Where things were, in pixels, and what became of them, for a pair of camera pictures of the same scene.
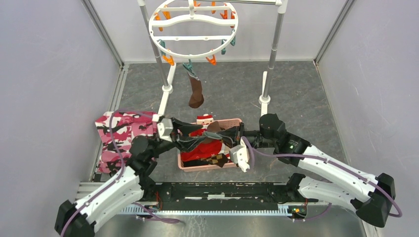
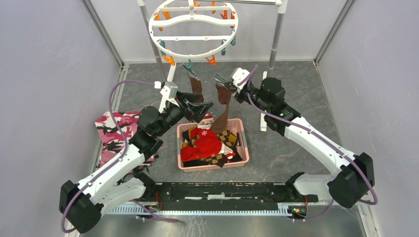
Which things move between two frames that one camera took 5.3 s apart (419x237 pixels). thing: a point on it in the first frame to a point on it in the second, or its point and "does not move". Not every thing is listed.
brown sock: (214, 126) to (220, 125)
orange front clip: (213, 60) does not move
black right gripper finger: (228, 140) to (222, 80)
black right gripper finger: (231, 132) to (230, 87)
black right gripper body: (247, 135) to (242, 96)
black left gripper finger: (184, 128) to (190, 98)
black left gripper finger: (188, 143) to (198, 109)
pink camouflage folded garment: (116, 130) does not move
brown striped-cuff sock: (197, 98) does not move
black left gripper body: (173, 137) to (180, 111)
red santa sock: (203, 150) does not move
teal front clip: (188, 66) does not move
